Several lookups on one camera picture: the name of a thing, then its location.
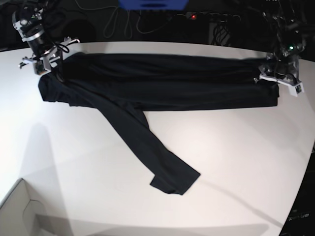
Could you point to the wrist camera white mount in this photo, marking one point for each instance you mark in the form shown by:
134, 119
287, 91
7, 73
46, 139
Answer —
297, 89

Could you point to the white plastic bin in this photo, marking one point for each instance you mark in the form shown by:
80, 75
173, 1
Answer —
20, 215

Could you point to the blue box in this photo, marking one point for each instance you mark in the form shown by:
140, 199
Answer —
153, 4

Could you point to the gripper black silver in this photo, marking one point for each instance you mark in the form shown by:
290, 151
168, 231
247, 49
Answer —
47, 52
281, 70

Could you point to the black long-sleeve t-shirt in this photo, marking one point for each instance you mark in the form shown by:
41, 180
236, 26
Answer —
125, 86

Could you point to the black power strip red switch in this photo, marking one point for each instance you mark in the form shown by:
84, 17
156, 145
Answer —
213, 17

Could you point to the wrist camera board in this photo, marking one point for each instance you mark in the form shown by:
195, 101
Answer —
39, 68

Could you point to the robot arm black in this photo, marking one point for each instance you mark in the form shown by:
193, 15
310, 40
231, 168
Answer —
281, 15
28, 21

